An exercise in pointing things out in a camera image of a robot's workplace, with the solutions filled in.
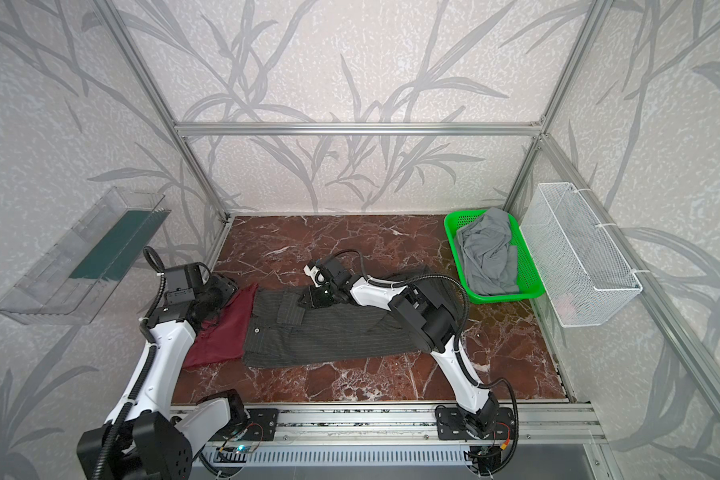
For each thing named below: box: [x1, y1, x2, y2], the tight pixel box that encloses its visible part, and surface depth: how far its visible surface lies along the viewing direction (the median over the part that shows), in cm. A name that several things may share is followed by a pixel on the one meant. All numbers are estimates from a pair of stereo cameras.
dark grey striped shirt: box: [242, 285, 419, 368], surface depth 90 cm
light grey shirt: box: [456, 207, 520, 295], surface depth 107 cm
